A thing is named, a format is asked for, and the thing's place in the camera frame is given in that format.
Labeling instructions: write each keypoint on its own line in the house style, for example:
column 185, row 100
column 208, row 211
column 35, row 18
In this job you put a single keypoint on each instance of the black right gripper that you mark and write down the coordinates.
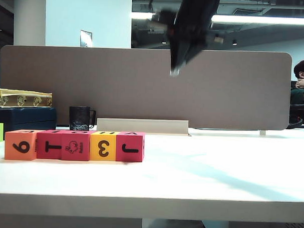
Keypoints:
column 192, row 35

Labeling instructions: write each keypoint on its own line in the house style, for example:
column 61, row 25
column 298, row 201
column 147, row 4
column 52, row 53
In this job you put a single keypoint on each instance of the pink foam block with J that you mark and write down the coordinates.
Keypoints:
column 120, row 156

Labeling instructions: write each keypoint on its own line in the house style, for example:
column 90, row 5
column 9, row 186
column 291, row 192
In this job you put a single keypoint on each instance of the yellow foam letter block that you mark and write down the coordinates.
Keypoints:
column 94, row 155

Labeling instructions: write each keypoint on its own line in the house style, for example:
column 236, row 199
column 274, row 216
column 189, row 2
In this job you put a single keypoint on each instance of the pink foam block with O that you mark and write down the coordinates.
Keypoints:
column 65, row 156

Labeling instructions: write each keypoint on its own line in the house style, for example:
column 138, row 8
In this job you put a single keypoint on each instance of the pink foam block with T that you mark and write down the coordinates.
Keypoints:
column 40, row 153

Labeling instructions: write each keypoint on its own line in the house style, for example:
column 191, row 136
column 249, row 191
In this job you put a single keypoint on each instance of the orange foam letter block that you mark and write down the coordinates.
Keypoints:
column 9, row 154

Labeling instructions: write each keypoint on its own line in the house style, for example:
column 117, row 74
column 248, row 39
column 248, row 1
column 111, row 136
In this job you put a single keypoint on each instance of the round ceiling spotlight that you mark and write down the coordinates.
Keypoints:
column 234, row 42

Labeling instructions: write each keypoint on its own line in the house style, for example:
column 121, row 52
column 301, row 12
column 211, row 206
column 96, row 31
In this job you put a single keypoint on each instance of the brown desk partition panel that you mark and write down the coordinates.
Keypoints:
column 118, row 87

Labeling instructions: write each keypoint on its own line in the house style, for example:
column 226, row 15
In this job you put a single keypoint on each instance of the black mug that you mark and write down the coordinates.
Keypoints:
column 78, row 116

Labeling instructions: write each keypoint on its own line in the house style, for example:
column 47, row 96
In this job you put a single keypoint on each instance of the person in green shirt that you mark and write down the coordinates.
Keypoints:
column 302, row 96

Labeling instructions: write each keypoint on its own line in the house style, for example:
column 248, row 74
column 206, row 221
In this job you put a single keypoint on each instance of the black office chair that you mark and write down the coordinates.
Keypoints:
column 295, row 116

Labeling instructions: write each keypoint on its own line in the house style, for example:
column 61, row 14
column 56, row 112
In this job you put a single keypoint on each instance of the yellow patterned box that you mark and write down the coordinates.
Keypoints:
column 22, row 95

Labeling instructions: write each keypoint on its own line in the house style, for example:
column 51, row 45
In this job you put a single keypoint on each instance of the navy blue box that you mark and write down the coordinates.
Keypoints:
column 29, row 119

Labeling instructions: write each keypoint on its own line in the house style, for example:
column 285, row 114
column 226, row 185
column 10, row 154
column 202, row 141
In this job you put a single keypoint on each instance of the framed wall sign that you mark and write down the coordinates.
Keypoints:
column 86, row 39

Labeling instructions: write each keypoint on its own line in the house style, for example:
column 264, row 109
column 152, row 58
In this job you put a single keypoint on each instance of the white partition foot bracket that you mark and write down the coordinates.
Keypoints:
column 263, row 133

